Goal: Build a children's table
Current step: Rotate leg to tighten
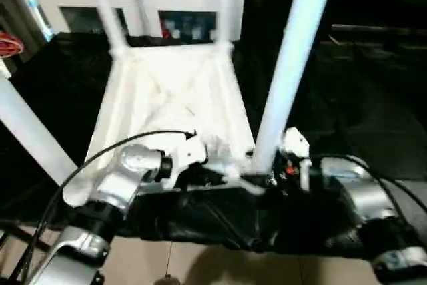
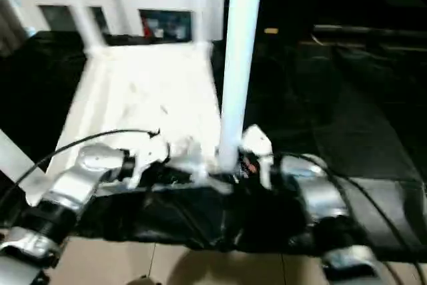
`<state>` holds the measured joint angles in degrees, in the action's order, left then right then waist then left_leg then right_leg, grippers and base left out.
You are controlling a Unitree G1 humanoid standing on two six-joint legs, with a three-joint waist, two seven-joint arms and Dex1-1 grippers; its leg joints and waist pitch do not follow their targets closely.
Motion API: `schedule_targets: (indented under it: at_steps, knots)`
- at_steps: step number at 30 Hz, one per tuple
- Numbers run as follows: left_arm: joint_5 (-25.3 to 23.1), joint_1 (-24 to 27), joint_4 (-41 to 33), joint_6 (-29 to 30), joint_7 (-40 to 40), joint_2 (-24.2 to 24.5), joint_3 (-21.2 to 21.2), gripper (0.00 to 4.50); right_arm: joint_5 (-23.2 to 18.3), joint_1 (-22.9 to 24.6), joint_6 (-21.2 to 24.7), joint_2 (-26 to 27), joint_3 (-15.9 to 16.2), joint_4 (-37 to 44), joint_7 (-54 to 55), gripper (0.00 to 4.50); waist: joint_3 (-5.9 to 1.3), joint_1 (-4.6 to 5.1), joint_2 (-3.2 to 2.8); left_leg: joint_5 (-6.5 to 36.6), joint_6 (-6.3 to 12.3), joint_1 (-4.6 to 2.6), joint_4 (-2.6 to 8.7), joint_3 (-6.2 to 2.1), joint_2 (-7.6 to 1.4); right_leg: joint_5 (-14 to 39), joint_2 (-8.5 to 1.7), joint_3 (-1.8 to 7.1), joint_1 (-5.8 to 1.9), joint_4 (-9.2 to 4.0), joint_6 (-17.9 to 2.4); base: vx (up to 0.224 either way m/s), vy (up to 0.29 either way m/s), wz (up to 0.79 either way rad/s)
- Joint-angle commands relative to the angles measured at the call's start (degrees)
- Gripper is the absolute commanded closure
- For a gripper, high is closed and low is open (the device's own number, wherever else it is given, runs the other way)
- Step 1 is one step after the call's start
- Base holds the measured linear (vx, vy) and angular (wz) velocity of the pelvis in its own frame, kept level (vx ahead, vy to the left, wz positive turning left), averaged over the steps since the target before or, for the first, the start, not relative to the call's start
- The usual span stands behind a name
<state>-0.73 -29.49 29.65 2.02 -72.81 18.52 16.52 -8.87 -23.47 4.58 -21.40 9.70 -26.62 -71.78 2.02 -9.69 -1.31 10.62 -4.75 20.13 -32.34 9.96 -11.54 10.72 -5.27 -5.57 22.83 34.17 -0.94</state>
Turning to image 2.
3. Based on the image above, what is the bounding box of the white glass-door cabinet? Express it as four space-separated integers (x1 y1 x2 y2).
10 0 228 40

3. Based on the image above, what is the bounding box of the black work mat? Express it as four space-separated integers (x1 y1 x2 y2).
0 31 427 256

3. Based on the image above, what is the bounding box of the white plastic table top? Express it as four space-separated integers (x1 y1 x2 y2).
27 41 231 206

